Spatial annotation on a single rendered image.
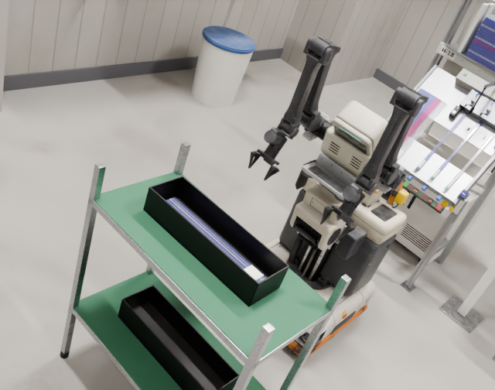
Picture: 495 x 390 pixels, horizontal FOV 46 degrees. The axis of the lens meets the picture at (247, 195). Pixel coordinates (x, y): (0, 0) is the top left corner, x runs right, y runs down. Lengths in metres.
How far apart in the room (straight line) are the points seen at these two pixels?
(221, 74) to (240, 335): 3.44
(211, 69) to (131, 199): 2.92
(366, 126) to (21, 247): 1.96
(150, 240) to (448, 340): 2.33
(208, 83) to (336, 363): 2.77
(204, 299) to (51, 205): 1.90
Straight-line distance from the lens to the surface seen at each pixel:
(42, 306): 3.12
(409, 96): 2.24
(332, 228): 2.81
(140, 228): 2.17
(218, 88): 5.14
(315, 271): 3.26
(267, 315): 2.01
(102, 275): 3.31
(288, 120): 2.53
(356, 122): 2.56
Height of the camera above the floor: 2.34
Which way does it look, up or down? 34 degrees down
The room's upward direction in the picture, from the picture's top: 21 degrees clockwise
